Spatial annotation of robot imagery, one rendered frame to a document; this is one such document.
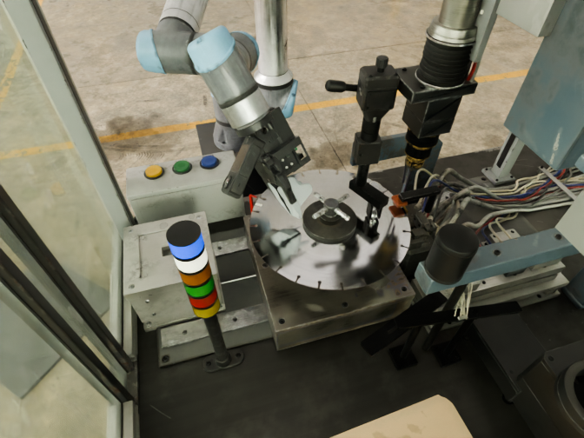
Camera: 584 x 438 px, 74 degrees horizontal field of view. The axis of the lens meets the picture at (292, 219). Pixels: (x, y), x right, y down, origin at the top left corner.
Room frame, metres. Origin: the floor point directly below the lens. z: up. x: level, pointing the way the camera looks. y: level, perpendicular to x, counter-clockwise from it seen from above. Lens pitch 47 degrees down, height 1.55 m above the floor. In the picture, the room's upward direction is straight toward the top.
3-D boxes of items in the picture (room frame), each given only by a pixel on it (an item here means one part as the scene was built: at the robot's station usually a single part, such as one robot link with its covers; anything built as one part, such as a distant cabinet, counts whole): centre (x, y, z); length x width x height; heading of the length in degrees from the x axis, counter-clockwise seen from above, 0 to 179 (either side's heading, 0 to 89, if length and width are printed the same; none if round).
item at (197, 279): (0.33, 0.14, 1.08); 0.05 x 0.04 x 0.03; 16
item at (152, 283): (0.51, 0.26, 0.82); 0.18 x 0.18 x 0.15; 16
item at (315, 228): (0.54, -0.08, 0.96); 0.11 x 0.11 x 0.03
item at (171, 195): (0.76, 0.28, 0.82); 0.28 x 0.11 x 0.15; 106
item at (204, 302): (0.33, 0.14, 1.02); 0.05 x 0.04 x 0.03; 16
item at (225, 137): (1.11, 0.19, 0.80); 0.15 x 0.15 x 0.10
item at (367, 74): (0.59, -0.14, 1.17); 0.06 x 0.05 x 0.20; 97
